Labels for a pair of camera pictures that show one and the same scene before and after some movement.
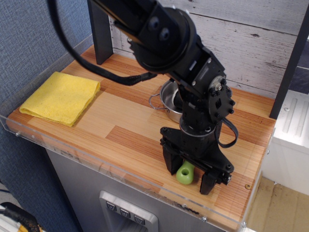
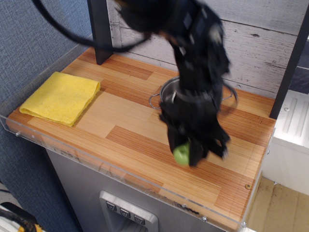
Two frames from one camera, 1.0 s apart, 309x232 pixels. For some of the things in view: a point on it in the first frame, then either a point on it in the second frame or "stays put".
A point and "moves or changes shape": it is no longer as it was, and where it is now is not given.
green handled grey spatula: x=185 y=174 moves or changes shape
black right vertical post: x=292 y=67 stays put
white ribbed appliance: x=287 y=162 stays put
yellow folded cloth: x=62 y=98 stays put
